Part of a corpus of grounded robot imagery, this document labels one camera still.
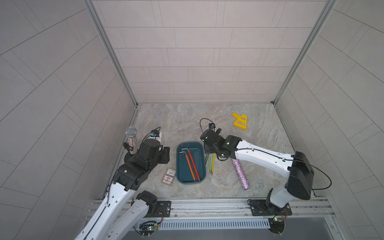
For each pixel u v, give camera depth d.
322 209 0.71
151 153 0.48
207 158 0.88
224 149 0.54
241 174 0.80
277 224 0.69
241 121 1.05
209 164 0.85
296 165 0.44
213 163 0.86
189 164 0.85
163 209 0.71
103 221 0.39
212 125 0.69
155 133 0.61
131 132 0.66
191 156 0.87
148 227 0.65
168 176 0.80
